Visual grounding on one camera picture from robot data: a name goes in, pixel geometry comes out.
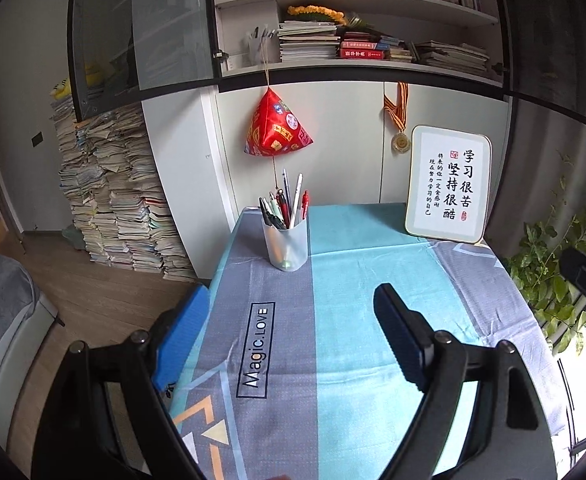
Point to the glass cabinet door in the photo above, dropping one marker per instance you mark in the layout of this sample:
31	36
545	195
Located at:
148	25

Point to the stack of red books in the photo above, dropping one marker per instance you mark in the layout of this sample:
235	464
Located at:
363	49

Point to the translucent white pen cup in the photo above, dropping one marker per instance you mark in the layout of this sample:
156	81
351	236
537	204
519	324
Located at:
285	245

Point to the blue and grey printed tablecloth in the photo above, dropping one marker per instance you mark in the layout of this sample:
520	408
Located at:
353	270

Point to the teal bag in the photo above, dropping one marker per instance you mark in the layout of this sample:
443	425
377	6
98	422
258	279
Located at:
73	237

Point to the red pyramid hanging ornament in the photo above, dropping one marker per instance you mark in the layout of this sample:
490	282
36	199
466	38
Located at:
278	127

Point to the gold medal with striped ribbon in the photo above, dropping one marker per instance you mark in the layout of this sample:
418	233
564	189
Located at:
400	142

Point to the tall pile of worn books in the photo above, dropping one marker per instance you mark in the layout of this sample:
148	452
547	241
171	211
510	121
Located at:
118	200

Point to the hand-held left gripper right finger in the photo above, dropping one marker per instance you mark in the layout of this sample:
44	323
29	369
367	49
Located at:
403	342

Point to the yellow flower garland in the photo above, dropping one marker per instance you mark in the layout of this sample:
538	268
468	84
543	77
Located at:
315	11

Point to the grey bed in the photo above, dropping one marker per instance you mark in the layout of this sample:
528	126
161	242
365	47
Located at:
3	305

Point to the group of assorted pens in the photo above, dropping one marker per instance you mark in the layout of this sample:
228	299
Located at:
295	200

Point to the yellow plush toy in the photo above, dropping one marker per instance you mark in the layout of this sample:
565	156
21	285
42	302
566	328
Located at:
75	82

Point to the green potted plant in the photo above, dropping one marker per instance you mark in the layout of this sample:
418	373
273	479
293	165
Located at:
543	270

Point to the black wall switch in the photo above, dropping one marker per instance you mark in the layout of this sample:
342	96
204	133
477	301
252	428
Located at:
37	140

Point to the small stack of books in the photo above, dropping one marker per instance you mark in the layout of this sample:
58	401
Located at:
400	52

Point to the stack of magazines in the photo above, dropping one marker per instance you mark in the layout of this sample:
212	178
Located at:
309	42

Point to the framed calligraphy sign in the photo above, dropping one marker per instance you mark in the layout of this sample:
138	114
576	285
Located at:
448	185

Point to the wide stack of thin books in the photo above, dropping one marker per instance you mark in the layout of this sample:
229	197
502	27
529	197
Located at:
453	60

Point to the white shelf pen holder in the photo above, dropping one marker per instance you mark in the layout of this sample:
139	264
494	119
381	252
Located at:
262	50

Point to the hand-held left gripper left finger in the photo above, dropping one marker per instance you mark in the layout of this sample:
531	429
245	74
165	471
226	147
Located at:
183	337

